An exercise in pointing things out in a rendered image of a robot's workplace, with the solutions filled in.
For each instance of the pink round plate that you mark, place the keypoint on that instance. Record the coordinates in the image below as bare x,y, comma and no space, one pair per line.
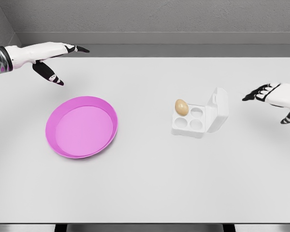
82,126

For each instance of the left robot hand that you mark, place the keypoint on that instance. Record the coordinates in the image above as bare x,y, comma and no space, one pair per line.
42,51

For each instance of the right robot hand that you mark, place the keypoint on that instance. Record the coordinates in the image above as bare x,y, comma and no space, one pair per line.
284,95

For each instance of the brown egg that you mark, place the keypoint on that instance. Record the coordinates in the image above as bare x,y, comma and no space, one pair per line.
181,107

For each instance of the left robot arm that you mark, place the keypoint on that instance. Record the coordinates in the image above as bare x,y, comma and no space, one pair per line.
7,59

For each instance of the white egg box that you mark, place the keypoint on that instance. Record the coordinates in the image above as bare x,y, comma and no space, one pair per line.
200,116

